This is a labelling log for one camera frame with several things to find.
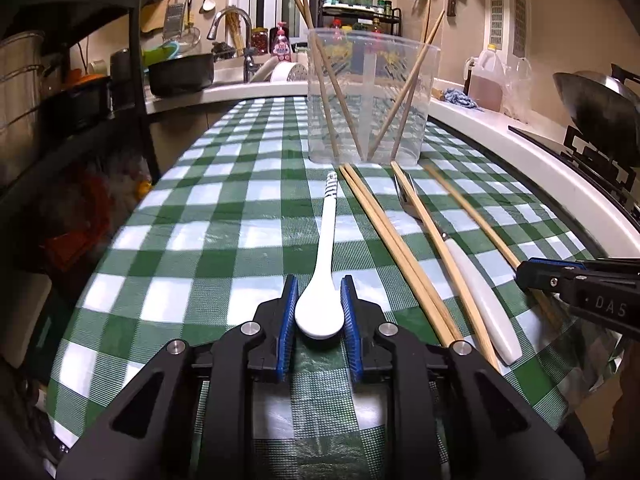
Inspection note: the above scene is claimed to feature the white-handled metal fork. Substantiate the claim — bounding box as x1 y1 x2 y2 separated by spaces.
394 171 524 367

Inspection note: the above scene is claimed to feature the dark grey canister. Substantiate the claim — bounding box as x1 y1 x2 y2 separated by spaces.
110 49 132 111

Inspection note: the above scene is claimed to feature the metal grater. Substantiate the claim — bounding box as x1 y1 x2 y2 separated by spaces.
162 0 187 41

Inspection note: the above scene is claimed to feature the clear plastic bag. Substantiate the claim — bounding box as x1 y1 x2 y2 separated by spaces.
502 57 533 121

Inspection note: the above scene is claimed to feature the white plate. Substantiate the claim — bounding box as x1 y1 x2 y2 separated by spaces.
250 55 281 83

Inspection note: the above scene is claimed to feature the black cooking pot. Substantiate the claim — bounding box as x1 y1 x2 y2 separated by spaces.
148 52 216 98

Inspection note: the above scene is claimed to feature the white striped-handle ceramic spoon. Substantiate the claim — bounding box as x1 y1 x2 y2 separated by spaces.
294 171 347 338

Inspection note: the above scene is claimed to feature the blue rag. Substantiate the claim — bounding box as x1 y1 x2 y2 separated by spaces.
442 87 485 111

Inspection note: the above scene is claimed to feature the black metal shelf rack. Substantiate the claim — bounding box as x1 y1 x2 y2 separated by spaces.
0 0 161 311

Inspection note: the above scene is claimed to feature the pink dish soap bottle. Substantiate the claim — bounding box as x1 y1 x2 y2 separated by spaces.
269 21 293 58

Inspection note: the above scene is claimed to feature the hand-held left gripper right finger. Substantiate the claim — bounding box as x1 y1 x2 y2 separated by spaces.
340 275 586 480

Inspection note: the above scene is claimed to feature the green checkered tablecloth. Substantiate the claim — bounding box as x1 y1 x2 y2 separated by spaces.
45 96 621 480

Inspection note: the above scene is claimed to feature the red plastic bag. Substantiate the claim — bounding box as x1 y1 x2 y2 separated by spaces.
40 175 116 281

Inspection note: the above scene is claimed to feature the orange-lidded black pot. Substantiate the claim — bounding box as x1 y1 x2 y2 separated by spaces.
62 71 115 131

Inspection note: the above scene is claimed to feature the clear plastic utensil holder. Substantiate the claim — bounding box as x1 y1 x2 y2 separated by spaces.
306 27 442 167

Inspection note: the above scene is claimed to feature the green plastic basin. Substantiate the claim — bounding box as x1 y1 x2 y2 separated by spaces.
141 42 181 66

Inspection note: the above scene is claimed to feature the metal mesh sieve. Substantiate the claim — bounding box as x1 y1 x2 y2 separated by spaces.
175 25 202 53

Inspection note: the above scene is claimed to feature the black wok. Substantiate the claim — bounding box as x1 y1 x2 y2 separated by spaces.
552 71 640 153

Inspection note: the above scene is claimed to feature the white wall vent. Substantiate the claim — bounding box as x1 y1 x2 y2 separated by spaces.
512 0 528 58
489 0 505 46

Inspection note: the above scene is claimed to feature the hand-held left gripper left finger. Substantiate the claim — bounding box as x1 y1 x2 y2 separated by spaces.
56 274 301 480

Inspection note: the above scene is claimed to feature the chrome kitchen faucet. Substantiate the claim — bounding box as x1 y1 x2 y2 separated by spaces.
207 7 261 83

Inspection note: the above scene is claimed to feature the hanging wooden board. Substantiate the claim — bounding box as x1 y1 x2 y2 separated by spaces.
140 2 166 35

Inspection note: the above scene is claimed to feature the bundle of thin sticks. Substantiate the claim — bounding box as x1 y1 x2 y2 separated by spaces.
226 10 248 58

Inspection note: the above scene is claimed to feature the stainless steel stockpot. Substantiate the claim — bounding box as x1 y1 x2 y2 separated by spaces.
0 30 47 126

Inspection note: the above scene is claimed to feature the wooden chopstick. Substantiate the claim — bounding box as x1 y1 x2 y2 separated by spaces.
298 0 347 163
390 0 433 162
288 0 365 163
424 164 561 326
367 9 447 161
391 161 501 368
338 164 453 348
346 162 463 343

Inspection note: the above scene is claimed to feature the cooking oil jug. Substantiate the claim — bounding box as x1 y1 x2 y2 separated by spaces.
465 44 505 113

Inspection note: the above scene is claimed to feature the white perforated colander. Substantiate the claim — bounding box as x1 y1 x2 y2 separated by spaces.
270 60 310 83

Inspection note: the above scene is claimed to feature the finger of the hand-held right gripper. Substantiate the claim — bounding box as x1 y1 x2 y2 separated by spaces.
516 260 588 307
530 257 640 276

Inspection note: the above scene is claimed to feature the row of condiment bottles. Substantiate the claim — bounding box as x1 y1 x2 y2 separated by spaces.
327 17 396 36

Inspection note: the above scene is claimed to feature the steel wok lid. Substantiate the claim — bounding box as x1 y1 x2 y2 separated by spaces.
590 62 640 106

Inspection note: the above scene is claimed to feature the black wire spice rack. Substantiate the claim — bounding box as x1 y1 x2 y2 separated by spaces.
320 2 403 36

